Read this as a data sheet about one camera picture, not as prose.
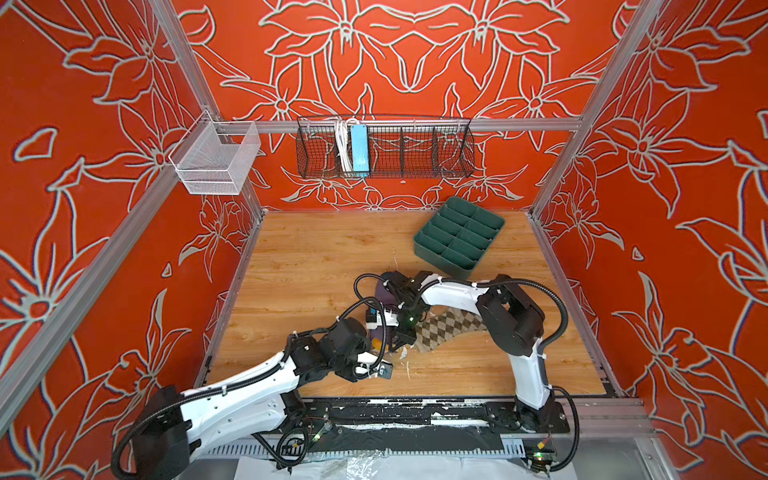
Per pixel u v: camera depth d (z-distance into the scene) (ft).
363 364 2.14
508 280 1.78
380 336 2.76
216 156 3.03
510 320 1.69
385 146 3.19
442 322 2.93
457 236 3.41
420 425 2.39
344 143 2.94
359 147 2.94
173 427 1.32
